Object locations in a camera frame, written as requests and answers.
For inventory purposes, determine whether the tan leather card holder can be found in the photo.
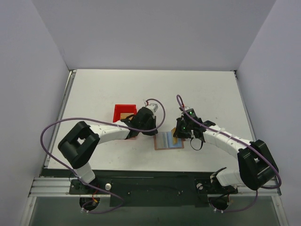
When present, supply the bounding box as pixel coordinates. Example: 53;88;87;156
154;131;184;150

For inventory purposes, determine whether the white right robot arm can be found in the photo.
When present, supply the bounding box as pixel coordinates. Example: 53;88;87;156
173;107;280;193

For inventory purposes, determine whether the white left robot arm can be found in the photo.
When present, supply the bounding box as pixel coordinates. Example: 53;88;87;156
58;104;158;194

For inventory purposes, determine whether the red plastic bin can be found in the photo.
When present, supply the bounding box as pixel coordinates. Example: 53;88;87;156
113;104;137;122

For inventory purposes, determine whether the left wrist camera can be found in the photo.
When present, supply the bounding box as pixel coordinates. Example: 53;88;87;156
145;101;158;114

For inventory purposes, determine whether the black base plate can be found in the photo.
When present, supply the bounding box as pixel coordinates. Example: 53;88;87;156
68;169;238;208

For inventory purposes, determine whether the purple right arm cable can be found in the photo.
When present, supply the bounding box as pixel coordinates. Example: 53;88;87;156
176;94;282;214

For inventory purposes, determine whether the aluminium frame rail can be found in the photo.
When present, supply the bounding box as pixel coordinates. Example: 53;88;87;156
28;176;111;197

